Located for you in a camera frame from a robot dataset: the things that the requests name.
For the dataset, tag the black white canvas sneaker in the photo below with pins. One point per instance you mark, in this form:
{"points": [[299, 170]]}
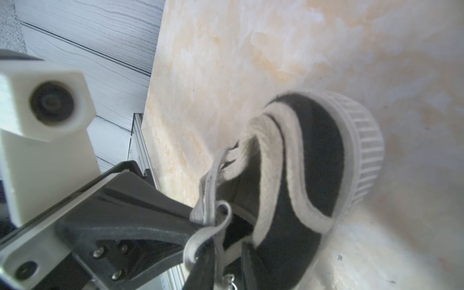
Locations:
{"points": [[298, 169]]}

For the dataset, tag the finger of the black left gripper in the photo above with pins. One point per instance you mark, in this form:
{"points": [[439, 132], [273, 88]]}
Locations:
{"points": [[128, 207]]}

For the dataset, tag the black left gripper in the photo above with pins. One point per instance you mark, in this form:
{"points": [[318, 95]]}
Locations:
{"points": [[60, 218]]}

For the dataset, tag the aluminium front rail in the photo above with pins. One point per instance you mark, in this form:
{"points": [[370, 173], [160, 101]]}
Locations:
{"points": [[173, 278]]}

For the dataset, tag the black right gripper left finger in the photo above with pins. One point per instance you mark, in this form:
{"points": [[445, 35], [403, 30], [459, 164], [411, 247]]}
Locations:
{"points": [[202, 276]]}

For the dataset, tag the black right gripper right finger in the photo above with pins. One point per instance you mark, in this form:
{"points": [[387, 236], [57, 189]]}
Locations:
{"points": [[250, 263]]}

